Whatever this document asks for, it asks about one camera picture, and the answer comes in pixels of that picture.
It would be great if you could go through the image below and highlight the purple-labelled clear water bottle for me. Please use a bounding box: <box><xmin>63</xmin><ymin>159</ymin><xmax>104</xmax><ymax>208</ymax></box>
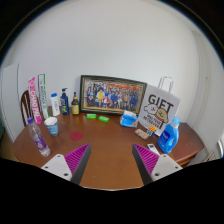
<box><xmin>26</xmin><ymin>116</ymin><xmax>52</xmax><ymax>158</ymax></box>

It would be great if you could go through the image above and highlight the flat round red coaster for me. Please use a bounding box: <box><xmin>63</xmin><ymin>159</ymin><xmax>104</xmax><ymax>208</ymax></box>
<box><xmin>69</xmin><ymin>130</ymin><xmax>84</xmax><ymax>142</ymax></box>

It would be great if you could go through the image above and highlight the white printed paper bag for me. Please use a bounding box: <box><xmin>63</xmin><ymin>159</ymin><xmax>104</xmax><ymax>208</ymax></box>
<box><xmin>137</xmin><ymin>76</ymin><xmax>182</xmax><ymax>137</ymax></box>

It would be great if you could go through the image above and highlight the white remote control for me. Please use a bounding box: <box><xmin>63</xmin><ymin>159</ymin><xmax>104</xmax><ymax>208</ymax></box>
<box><xmin>146</xmin><ymin>143</ymin><xmax>161</xmax><ymax>156</ymax></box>

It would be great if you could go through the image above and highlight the brown wooden chair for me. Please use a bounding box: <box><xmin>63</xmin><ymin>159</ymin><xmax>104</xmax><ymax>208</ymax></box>
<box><xmin>19</xmin><ymin>89</ymin><xmax>34</xmax><ymax>128</ymax></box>

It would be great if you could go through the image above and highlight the blue-printed paper cup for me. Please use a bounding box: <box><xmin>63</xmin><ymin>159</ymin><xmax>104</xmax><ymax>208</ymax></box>
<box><xmin>43</xmin><ymin>116</ymin><xmax>60</xmax><ymax>137</ymax></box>

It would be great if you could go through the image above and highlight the dark blue pump bottle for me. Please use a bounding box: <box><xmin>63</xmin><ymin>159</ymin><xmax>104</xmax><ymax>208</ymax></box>
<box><xmin>60</xmin><ymin>87</ymin><xmax>70</xmax><ymax>116</ymax></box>

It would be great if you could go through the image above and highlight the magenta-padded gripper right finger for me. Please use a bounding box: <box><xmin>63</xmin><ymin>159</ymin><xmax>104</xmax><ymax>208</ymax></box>
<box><xmin>131</xmin><ymin>143</ymin><xmax>184</xmax><ymax>186</ymax></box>

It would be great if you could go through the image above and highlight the framed group photo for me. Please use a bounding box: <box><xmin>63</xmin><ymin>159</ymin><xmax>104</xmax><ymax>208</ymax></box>
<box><xmin>78</xmin><ymin>74</ymin><xmax>148</xmax><ymax>117</ymax></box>

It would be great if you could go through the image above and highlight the amber yellow-labelled pump bottle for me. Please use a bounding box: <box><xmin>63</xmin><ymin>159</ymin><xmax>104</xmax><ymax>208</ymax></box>
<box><xmin>71</xmin><ymin>91</ymin><xmax>81</xmax><ymax>116</ymax></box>

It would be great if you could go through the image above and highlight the small orange and blue pack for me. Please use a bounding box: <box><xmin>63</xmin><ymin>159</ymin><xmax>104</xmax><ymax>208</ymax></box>
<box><xmin>146</xmin><ymin>125</ymin><xmax>158</xmax><ymax>137</ymax></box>

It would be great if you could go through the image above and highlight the white bottle with blue cap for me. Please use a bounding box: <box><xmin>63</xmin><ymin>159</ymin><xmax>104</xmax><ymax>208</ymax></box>
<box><xmin>50</xmin><ymin>92</ymin><xmax>61</xmax><ymax>117</ymax></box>

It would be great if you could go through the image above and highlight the white refrigerator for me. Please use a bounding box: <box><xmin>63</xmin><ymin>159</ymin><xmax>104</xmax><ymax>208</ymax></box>
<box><xmin>0</xmin><ymin>63</ymin><xmax>26</xmax><ymax>143</ymax></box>

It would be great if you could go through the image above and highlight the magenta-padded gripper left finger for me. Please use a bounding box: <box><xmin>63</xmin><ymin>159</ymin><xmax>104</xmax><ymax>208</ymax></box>
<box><xmin>40</xmin><ymin>143</ymin><xmax>92</xmax><ymax>186</ymax></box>

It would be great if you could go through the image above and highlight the blue detergent bottle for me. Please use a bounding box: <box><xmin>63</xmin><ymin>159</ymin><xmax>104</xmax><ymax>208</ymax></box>
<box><xmin>157</xmin><ymin>115</ymin><xmax>182</xmax><ymax>155</ymax></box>

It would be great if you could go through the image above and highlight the blue tissue pack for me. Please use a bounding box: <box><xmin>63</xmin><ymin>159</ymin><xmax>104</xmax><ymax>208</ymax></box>
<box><xmin>119</xmin><ymin>110</ymin><xmax>139</xmax><ymax>129</ymax></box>

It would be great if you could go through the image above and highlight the pink cardboard tube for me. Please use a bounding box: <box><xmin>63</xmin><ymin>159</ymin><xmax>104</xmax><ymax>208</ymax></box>
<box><xmin>27</xmin><ymin>76</ymin><xmax>43</xmax><ymax>125</ymax></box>

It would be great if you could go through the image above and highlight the small beige snack packet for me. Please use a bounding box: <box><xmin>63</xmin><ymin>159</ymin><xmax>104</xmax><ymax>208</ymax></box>
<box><xmin>134</xmin><ymin>128</ymin><xmax>150</xmax><ymax>140</ymax></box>

